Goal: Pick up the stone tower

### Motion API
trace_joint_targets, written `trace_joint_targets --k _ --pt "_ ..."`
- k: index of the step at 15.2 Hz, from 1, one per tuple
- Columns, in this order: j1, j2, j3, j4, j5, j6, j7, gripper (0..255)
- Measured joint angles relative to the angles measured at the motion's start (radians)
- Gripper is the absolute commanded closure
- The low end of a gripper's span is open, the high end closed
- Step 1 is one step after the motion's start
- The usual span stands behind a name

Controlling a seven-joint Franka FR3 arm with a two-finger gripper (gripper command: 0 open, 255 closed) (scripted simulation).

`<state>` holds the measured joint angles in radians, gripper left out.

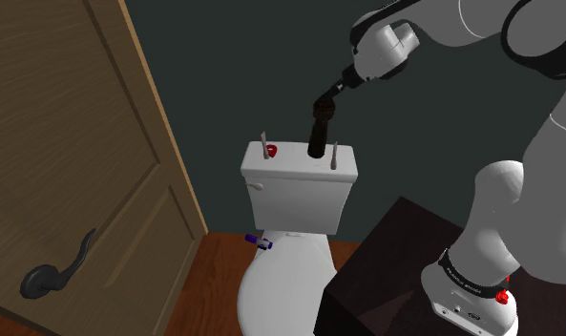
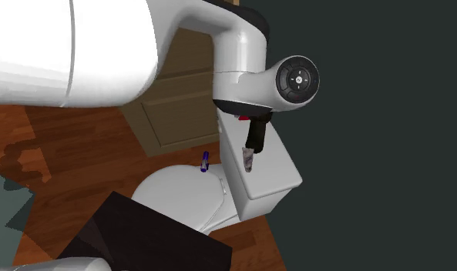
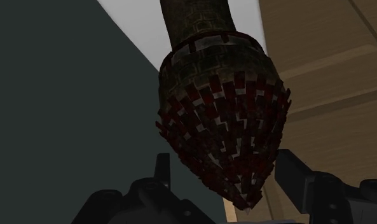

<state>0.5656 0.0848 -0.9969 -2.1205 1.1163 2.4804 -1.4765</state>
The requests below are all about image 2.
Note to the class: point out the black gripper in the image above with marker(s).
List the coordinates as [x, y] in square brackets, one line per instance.
[257, 133]

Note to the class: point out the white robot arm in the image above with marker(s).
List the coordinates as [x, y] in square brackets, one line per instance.
[108, 52]

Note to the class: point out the grey purple mottled bottle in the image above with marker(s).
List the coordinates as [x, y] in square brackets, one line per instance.
[248, 159]

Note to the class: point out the blue pen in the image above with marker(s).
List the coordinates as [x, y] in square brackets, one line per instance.
[204, 161]

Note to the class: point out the brown panelled door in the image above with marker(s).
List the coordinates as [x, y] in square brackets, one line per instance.
[179, 112]

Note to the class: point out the white toilet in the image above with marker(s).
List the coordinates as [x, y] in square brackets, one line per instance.
[183, 191]

